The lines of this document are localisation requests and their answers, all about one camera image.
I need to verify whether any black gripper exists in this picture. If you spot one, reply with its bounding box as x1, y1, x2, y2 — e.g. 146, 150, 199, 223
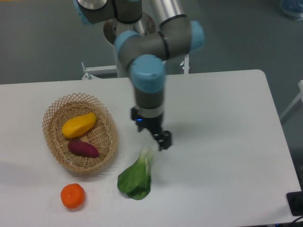
131, 107, 172, 151

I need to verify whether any yellow mango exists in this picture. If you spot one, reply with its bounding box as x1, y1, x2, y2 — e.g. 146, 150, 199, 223
62, 113, 97, 139

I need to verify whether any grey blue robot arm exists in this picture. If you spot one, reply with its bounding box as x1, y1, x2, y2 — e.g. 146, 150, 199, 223
74, 0, 205, 150

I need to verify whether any woven wicker basket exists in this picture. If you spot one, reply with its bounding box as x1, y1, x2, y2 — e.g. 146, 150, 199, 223
42, 93, 118, 174

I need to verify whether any green bok choy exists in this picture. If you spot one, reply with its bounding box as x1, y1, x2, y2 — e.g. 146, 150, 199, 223
117, 147, 154, 201

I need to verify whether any purple sweet potato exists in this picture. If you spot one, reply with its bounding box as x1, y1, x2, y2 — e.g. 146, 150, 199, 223
68, 140, 99, 158

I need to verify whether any orange tangerine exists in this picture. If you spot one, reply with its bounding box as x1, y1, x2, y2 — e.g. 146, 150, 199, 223
60, 183, 85, 209

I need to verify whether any white furniture leg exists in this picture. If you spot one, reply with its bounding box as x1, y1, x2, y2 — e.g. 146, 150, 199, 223
279, 80, 303, 124

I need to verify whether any black device at edge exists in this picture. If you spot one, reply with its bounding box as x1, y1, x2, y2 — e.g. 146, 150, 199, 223
286, 191, 303, 216

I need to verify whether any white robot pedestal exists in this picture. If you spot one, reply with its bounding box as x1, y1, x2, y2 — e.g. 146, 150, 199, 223
103, 12, 156, 78

